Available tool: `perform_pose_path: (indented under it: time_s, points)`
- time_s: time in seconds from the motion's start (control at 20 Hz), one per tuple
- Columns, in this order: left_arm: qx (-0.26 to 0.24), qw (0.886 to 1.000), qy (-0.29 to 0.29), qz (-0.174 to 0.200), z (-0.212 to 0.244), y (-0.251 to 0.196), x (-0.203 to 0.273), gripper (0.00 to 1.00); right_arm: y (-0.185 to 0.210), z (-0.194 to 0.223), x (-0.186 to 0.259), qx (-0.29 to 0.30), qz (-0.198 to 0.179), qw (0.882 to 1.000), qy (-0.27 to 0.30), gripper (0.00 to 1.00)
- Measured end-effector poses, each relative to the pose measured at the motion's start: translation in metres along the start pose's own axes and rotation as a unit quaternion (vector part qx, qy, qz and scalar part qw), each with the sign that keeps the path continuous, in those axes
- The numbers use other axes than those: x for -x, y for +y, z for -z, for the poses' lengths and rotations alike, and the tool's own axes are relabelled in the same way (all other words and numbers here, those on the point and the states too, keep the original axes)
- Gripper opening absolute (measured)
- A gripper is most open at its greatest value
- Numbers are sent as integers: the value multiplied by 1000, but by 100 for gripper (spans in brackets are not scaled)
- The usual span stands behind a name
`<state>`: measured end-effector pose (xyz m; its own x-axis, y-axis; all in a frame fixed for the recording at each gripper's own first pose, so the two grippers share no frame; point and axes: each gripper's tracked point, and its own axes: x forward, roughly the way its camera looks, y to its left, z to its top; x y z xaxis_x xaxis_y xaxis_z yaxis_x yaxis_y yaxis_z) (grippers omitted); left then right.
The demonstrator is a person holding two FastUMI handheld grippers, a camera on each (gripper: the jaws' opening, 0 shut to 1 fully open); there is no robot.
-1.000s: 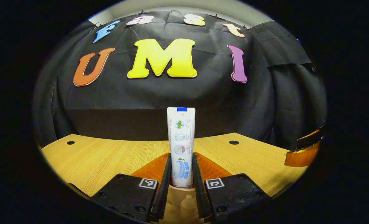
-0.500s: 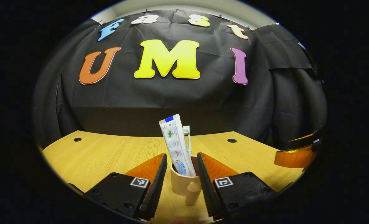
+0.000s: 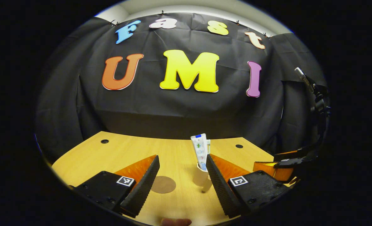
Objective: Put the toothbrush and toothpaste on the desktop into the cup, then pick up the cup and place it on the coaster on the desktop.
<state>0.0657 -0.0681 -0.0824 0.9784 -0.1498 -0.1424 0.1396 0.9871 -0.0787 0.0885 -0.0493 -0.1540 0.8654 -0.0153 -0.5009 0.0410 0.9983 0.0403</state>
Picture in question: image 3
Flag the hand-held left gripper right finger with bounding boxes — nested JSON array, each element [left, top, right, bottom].
[[206, 153, 291, 219]]

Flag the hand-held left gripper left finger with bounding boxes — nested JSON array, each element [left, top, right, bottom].
[[68, 154, 160, 218]]

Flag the round brown coaster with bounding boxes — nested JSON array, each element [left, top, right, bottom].
[[151, 176, 177, 194]]

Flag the beige cup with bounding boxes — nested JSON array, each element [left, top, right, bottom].
[[192, 162, 213, 193]]

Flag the white toothpaste tube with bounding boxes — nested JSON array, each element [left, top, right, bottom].
[[190, 133, 209, 171]]

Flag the wooden desktop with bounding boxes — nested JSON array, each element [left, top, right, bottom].
[[51, 131, 299, 226]]

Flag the black backdrop cloth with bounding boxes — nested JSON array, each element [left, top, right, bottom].
[[34, 13, 329, 164]]

